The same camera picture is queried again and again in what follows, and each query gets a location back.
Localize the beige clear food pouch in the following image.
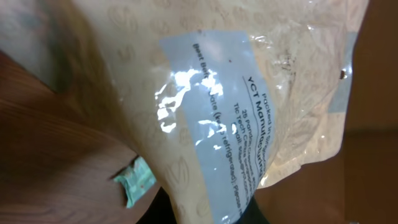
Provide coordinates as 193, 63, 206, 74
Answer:
73, 0, 368, 223

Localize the teal snack packet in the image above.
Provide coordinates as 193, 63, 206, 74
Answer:
111, 156, 157, 208

